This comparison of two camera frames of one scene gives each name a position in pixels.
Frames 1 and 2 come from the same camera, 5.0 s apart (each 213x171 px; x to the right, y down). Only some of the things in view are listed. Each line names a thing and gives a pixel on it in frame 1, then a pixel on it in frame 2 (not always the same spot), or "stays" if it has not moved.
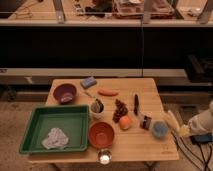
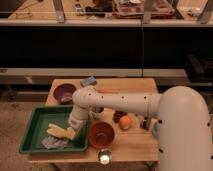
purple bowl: (65, 94) stays
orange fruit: (125, 122) stays
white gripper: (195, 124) to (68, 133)
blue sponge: (88, 82) stays
